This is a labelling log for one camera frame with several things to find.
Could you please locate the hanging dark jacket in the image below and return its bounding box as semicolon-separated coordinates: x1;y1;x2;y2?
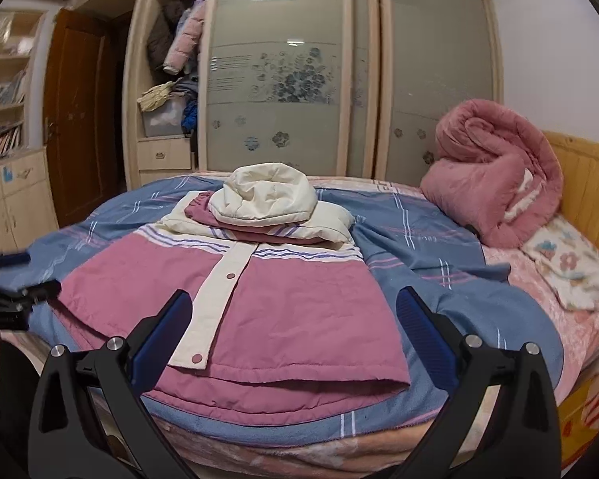
146;0;186;71

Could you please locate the translucent storage box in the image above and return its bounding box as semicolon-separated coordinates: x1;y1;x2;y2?
141;94;187;137

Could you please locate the wardrobe with glass sliding doors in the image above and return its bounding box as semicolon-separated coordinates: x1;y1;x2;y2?
123;0;502;188

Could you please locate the rolled pink quilt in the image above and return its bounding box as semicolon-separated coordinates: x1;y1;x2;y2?
420;99;564;249

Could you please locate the blue garment in wardrobe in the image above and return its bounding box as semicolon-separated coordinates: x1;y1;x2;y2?
180;99;198;136

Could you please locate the beige bag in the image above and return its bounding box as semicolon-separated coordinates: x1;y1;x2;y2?
137;81;175;113

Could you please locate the wooden headboard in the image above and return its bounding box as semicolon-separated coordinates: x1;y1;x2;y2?
544;131;599;249

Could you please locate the red and yellow bag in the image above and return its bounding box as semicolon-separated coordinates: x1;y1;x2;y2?
558;372;599;470

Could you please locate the pink bed sheet mattress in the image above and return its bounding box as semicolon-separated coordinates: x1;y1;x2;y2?
2;171;599;477

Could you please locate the floral pillow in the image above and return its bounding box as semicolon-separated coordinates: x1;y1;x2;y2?
522;214;599;313

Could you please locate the hanging pink puffer jacket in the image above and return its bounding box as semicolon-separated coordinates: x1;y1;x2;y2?
163;0;206;75

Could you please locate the brown wooden door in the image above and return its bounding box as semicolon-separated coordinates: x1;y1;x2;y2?
43;9;131;227

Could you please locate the pink and white hooded jacket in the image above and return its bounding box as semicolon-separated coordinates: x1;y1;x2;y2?
55;170;411;426

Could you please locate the bookshelf cabinet with drawers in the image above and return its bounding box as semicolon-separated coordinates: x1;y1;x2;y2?
0;8;58;252

